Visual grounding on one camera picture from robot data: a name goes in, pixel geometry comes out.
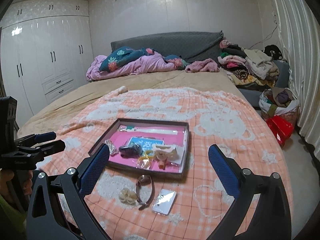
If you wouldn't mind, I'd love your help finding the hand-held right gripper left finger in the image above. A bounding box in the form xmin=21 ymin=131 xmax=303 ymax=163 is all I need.
xmin=26 ymin=144 xmax=110 ymax=240

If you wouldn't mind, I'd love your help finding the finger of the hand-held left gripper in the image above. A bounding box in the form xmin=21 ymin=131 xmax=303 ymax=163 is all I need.
xmin=19 ymin=140 xmax=66 ymax=160
xmin=15 ymin=131 xmax=57 ymax=147

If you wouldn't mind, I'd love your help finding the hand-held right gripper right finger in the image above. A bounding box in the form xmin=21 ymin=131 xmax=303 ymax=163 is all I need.
xmin=208 ymin=144 xmax=292 ymax=240

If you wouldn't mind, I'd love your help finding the silver jewelry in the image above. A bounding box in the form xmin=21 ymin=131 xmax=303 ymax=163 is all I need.
xmin=104 ymin=139 xmax=120 ymax=157

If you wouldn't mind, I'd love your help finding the pearl hair clip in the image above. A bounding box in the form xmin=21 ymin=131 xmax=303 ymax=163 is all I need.
xmin=119 ymin=188 xmax=137 ymax=205

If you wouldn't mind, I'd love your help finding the black beaded jewelry bag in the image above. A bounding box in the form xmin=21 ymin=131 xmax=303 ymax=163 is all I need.
xmin=119 ymin=144 xmax=142 ymax=158

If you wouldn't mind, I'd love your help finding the dark cardboard box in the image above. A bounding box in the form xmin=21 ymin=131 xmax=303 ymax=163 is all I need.
xmin=88 ymin=118 xmax=190 ymax=180

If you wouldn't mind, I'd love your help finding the white jewelry card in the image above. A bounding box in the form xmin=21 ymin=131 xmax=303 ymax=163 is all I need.
xmin=172 ymin=146 xmax=185 ymax=167

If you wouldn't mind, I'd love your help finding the brown strap wristwatch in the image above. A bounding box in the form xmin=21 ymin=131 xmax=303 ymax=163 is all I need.
xmin=135 ymin=174 xmax=155 ymax=210

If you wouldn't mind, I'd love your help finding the yellow hair clip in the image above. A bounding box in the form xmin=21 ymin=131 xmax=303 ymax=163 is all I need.
xmin=139 ymin=149 xmax=157 ymax=163

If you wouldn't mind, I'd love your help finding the white claw hair clip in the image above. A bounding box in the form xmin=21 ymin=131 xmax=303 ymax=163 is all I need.
xmin=153 ymin=144 xmax=177 ymax=162

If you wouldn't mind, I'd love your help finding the clear packaged silver clip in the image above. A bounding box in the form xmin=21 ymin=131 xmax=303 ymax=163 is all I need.
xmin=152 ymin=189 xmax=177 ymax=215

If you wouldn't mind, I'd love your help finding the person's left hand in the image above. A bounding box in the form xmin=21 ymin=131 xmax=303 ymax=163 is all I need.
xmin=0 ymin=170 xmax=34 ymax=204

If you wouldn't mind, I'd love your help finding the peach plaid blanket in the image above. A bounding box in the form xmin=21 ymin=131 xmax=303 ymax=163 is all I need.
xmin=37 ymin=87 xmax=294 ymax=240

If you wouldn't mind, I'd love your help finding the white wardrobe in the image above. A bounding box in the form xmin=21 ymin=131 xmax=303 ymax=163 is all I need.
xmin=0 ymin=0 xmax=94 ymax=128

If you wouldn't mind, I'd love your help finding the red plastic bag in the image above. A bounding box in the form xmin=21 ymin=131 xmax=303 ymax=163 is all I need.
xmin=265 ymin=115 xmax=295 ymax=147

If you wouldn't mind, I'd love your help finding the bag of clothes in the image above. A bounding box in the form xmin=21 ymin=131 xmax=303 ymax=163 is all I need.
xmin=259 ymin=87 xmax=300 ymax=128

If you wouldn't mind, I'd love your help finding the beige bed sheet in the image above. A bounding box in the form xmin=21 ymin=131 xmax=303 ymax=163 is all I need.
xmin=16 ymin=69 xmax=258 ymax=143

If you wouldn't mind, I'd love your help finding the pink fuzzy cloth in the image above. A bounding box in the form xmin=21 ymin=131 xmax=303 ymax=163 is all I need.
xmin=185 ymin=58 xmax=220 ymax=73

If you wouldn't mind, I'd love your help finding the dark floral pillow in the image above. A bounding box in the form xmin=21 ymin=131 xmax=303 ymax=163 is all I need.
xmin=99 ymin=46 xmax=155 ymax=72

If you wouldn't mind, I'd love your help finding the pile of folded clothes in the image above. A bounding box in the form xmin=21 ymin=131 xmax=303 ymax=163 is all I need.
xmin=217 ymin=39 xmax=280 ymax=88

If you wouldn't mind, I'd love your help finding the purple quilt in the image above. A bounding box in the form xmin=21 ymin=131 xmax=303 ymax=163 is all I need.
xmin=86 ymin=51 xmax=187 ymax=82

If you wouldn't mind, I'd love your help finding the grey headboard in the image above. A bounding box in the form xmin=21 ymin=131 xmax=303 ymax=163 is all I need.
xmin=110 ymin=31 xmax=224 ymax=64

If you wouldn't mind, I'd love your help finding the cream curtain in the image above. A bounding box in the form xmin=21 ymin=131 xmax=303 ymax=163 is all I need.
xmin=269 ymin=0 xmax=320 ymax=160

